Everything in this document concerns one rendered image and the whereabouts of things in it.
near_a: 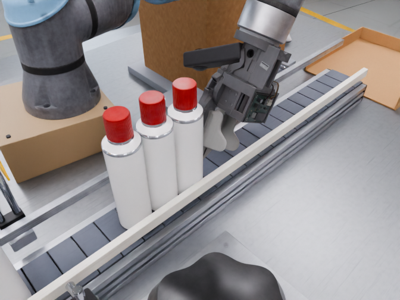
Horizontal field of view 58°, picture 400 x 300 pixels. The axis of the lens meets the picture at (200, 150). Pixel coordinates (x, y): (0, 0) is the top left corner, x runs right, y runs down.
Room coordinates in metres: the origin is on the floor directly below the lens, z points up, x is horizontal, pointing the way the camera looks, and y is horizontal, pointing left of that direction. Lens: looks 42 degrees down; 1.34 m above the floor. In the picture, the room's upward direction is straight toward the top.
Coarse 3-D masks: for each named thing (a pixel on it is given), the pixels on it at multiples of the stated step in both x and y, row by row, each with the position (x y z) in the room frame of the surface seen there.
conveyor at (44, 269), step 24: (336, 72) 0.80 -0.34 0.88; (312, 96) 0.69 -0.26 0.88; (240, 144) 0.53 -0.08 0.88; (216, 168) 0.46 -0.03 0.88; (240, 168) 0.46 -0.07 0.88; (72, 240) 0.31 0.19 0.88; (96, 240) 0.31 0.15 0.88; (144, 240) 0.32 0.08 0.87; (48, 264) 0.27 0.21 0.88; (72, 264) 0.27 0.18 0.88
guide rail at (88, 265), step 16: (352, 80) 0.71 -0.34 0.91; (336, 96) 0.67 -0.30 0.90; (304, 112) 0.58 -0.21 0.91; (288, 128) 0.55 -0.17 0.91; (256, 144) 0.49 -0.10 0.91; (240, 160) 0.45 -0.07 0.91; (208, 176) 0.41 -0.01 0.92; (224, 176) 0.42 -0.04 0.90; (192, 192) 0.37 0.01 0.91; (160, 208) 0.34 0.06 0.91; (176, 208) 0.35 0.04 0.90; (144, 224) 0.31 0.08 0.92; (112, 240) 0.29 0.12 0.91; (128, 240) 0.29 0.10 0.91; (96, 256) 0.26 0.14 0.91; (112, 256) 0.27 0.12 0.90; (80, 272) 0.24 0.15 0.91; (48, 288) 0.22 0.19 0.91; (64, 288) 0.22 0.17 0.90
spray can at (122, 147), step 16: (112, 112) 0.35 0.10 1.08; (128, 112) 0.35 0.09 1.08; (112, 128) 0.33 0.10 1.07; (128, 128) 0.34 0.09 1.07; (112, 144) 0.34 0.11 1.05; (128, 144) 0.34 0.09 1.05; (112, 160) 0.33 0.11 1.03; (128, 160) 0.33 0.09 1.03; (144, 160) 0.35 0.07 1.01; (112, 176) 0.33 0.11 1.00; (128, 176) 0.33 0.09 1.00; (144, 176) 0.34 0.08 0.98; (112, 192) 0.34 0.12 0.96; (128, 192) 0.33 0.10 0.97; (144, 192) 0.34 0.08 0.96; (128, 208) 0.33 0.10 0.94; (144, 208) 0.33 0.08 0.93; (128, 224) 0.33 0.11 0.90
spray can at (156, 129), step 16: (144, 96) 0.39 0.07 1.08; (160, 96) 0.39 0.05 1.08; (144, 112) 0.37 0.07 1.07; (160, 112) 0.37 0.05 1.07; (144, 128) 0.37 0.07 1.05; (160, 128) 0.37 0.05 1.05; (144, 144) 0.36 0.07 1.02; (160, 144) 0.36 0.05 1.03; (160, 160) 0.36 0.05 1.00; (160, 176) 0.36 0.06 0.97; (176, 176) 0.38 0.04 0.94; (160, 192) 0.36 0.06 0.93; (176, 192) 0.38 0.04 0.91
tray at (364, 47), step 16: (352, 32) 1.06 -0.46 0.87; (368, 32) 1.08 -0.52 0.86; (352, 48) 1.02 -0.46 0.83; (368, 48) 1.02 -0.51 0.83; (384, 48) 1.02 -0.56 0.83; (320, 64) 0.93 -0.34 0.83; (336, 64) 0.93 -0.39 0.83; (352, 64) 0.93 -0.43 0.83; (368, 64) 0.93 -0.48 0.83; (384, 64) 0.93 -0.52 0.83; (368, 80) 0.84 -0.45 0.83; (384, 80) 0.84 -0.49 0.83; (368, 96) 0.76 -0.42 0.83; (384, 96) 0.76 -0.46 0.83
